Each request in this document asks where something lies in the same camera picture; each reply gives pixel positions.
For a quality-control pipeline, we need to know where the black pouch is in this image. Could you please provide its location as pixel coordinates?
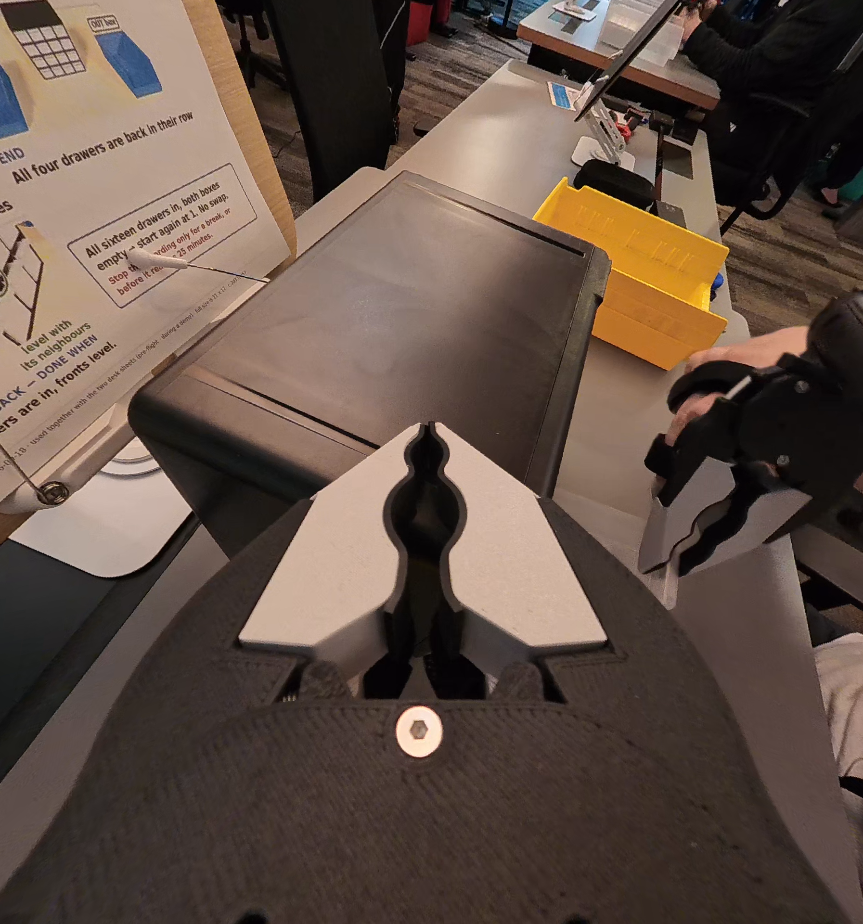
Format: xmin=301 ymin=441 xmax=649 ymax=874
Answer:
xmin=574 ymin=159 xmax=655 ymax=212

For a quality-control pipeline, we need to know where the black handled tool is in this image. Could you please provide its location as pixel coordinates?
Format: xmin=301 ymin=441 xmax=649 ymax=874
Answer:
xmin=648 ymin=108 xmax=686 ymax=218

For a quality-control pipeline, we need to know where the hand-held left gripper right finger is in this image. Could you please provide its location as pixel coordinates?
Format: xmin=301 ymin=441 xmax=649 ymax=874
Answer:
xmin=435 ymin=424 xmax=609 ymax=676

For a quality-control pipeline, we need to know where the wooden desk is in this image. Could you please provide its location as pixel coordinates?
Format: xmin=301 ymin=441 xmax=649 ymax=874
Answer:
xmin=517 ymin=0 xmax=721 ymax=111

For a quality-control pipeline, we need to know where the yellow plastic bin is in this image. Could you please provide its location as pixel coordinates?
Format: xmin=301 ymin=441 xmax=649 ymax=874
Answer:
xmin=532 ymin=177 xmax=730 ymax=371

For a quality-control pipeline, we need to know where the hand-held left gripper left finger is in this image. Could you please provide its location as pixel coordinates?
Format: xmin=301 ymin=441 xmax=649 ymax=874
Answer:
xmin=240 ymin=424 xmax=425 ymax=676

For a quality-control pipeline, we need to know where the person's white clothing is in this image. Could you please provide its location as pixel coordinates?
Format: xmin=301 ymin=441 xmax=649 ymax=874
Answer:
xmin=812 ymin=635 xmax=863 ymax=924

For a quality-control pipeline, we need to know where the person's right hand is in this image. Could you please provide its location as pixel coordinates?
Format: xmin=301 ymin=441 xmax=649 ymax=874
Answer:
xmin=664 ymin=325 xmax=812 ymax=449

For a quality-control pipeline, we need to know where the printed instruction poster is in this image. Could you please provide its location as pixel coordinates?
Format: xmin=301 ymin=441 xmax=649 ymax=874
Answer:
xmin=0 ymin=0 xmax=296 ymax=531

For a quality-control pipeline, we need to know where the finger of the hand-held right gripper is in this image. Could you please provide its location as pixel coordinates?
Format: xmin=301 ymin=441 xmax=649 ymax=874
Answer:
xmin=679 ymin=469 xmax=812 ymax=577
xmin=637 ymin=462 xmax=735 ymax=576

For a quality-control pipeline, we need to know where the black desk leg panel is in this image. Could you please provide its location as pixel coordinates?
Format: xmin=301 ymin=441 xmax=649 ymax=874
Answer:
xmin=269 ymin=0 xmax=408 ymax=205

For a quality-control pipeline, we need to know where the black office chair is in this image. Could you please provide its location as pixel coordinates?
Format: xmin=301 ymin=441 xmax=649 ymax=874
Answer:
xmin=716 ymin=43 xmax=863 ymax=239

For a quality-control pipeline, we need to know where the white tablet stand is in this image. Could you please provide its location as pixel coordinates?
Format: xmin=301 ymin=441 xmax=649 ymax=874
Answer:
xmin=571 ymin=90 xmax=639 ymax=173

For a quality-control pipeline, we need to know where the black drawer cabinet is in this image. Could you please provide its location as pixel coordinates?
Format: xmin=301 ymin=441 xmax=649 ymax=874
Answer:
xmin=128 ymin=169 xmax=613 ymax=539

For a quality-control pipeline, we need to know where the wooden poster board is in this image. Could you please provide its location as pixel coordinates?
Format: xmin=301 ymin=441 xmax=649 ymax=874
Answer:
xmin=182 ymin=0 xmax=298 ymax=262

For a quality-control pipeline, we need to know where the dark tablet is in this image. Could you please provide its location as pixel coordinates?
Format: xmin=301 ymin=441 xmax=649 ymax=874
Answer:
xmin=574 ymin=0 xmax=696 ymax=124

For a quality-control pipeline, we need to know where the white document stand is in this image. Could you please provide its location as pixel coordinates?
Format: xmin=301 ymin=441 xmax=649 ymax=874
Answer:
xmin=0 ymin=404 xmax=195 ymax=580

